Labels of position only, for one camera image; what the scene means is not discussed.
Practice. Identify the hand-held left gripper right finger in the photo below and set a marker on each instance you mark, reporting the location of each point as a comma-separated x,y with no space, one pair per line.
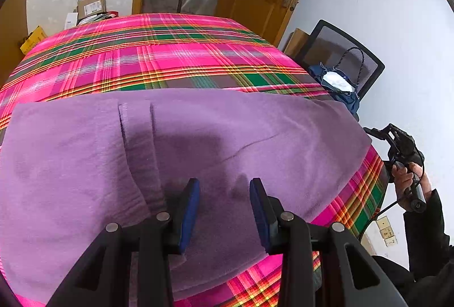
260,218

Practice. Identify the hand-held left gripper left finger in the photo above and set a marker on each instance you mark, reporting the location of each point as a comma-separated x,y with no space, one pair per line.
188,218

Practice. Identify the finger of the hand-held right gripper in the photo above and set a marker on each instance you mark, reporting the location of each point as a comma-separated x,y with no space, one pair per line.
376,133

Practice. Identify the purple fleece garment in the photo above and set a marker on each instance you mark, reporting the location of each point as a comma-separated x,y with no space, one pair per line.
106,168

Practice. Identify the person's right forearm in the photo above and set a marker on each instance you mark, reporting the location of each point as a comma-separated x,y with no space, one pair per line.
429,239

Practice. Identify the person's right hand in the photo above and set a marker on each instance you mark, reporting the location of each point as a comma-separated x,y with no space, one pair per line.
424,186

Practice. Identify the blue denim bag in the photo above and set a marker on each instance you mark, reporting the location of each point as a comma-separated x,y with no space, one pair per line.
349,101

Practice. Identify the white cloth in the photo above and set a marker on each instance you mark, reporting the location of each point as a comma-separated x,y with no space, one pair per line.
337,81

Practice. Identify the black mesh chair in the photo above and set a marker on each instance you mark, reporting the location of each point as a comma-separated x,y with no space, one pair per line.
326,37

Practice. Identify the person's dark clothing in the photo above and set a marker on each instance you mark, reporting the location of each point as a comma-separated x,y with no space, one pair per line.
425,289

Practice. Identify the pink plaid bedsheet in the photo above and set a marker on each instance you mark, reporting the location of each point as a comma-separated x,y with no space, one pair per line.
142,55

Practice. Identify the red box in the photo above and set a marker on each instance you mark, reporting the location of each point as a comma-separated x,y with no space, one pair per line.
111,14

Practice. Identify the white carton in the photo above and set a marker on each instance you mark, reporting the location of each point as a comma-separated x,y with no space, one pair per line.
71,20

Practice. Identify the brown cardboard box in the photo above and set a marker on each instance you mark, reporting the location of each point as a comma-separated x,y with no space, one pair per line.
92,7

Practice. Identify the yellow paper bag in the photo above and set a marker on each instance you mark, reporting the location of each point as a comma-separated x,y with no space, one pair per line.
33,40

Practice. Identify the wooden wardrobe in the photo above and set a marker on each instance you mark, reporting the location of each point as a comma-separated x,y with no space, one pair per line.
10,26

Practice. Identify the white wall socket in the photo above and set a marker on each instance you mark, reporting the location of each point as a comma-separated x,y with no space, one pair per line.
391,241
383,222
386,233

